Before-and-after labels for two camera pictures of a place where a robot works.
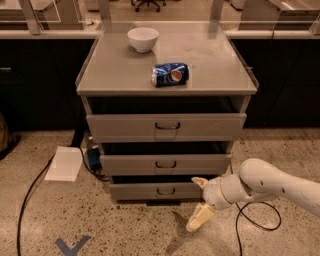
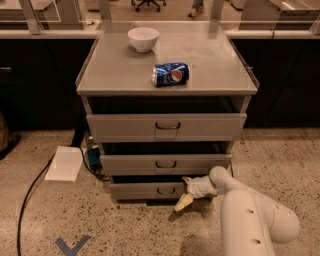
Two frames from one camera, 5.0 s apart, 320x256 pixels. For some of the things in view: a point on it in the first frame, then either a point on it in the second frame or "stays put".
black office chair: x=148 y=2 stays put
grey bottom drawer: x=156 y=191 stays put
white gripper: x=212 y=193 -> x=196 y=189
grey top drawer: x=165 y=127 stays put
